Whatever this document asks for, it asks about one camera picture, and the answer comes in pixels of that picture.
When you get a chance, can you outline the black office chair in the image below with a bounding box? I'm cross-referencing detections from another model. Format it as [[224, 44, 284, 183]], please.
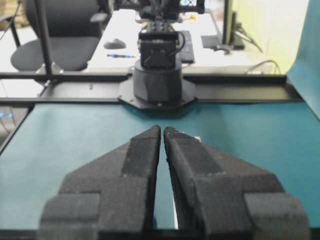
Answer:
[[10, 0, 111, 71]]

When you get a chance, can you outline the black aluminium frame rail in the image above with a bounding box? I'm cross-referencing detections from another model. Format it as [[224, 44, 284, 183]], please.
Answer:
[[0, 72, 302, 109]]

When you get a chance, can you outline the white office desk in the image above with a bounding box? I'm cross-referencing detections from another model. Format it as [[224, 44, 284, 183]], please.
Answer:
[[84, 8, 287, 75]]

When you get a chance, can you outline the blue pen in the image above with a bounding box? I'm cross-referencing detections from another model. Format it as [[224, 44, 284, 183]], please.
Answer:
[[107, 54, 135, 59]]

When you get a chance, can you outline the black computer mouse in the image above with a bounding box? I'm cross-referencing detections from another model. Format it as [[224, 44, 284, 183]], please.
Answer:
[[103, 38, 127, 50]]

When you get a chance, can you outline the teal backdrop sheet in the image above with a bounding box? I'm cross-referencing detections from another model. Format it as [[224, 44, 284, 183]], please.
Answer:
[[287, 0, 320, 118]]

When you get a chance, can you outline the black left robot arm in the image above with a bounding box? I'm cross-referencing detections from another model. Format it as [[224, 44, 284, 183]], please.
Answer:
[[114, 0, 205, 110]]

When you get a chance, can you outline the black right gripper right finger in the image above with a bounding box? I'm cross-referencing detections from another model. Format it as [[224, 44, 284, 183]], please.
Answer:
[[163, 127, 311, 240]]

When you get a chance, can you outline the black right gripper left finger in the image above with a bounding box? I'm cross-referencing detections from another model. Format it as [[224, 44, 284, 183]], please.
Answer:
[[39, 125, 161, 240]]

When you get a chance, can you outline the black keyboard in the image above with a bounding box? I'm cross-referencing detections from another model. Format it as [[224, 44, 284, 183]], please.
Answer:
[[178, 30, 195, 64]]

